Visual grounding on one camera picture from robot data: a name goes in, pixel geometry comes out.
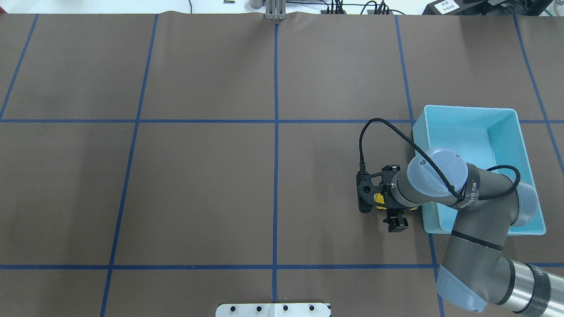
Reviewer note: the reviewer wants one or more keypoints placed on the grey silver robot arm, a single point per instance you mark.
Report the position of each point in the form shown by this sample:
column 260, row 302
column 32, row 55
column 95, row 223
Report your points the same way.
column 474, row 272

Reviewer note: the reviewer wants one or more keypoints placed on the light blue plastic bin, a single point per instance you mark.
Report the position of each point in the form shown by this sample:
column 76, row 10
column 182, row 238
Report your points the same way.
column 485, row 137

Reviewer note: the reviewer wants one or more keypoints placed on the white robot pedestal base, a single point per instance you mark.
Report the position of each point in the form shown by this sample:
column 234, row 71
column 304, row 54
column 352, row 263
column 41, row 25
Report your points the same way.
column 316, row 309

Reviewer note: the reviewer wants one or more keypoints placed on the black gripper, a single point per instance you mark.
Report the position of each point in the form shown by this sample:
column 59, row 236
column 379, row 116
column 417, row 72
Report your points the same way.
column 396, row 224

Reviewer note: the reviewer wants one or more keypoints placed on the aluminium frame post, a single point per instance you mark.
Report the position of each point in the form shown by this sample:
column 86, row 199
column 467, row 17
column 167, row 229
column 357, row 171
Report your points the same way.
column 275, row 10

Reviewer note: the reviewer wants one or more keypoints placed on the yellow beetle toy car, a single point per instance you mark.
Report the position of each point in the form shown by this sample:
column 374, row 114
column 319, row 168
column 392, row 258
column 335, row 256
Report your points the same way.
column 388, row 202

